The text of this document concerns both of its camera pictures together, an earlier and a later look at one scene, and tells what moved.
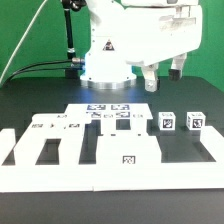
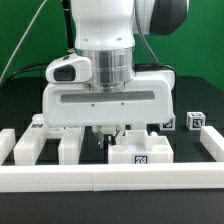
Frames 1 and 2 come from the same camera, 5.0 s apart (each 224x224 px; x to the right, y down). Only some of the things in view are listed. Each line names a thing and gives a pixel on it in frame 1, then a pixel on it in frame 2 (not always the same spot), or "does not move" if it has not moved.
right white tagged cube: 195,120 does not move
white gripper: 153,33 → 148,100
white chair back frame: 69,128 does not move
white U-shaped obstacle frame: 105,177 does not move
